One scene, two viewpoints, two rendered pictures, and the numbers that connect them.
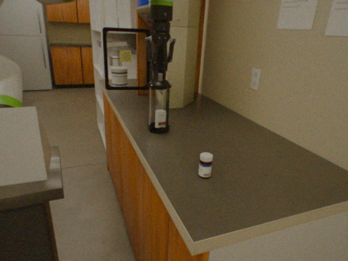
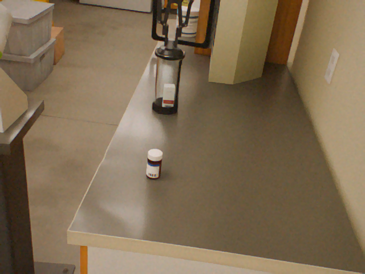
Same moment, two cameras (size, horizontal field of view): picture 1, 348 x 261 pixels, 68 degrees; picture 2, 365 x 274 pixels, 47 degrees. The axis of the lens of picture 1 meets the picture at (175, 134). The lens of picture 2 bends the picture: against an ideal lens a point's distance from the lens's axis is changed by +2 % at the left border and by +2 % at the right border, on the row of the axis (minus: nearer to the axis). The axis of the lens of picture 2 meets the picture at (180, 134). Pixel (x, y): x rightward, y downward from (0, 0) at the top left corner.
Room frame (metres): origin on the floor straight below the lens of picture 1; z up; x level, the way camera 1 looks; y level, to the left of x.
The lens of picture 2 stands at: (-0.10, -0.56, 1.63)
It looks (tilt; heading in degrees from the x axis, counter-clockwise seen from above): 29 degrees down; 24
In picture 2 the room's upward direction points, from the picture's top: 7 degrees clockwise
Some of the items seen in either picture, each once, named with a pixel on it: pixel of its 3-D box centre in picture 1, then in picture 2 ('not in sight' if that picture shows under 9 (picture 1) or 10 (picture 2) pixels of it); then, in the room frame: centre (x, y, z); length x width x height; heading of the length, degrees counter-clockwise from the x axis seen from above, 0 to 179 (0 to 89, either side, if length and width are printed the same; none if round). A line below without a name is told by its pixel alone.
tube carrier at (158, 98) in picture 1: (159, 106); (167, 80); (1.17, 0.08, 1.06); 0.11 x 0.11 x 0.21
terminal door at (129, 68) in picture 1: (127, 60); (183, 4); (1.78, 0.35, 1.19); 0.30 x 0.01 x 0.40; 105
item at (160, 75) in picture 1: (159, 81); (170, 48); (1.17, 0.08, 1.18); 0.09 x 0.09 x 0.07
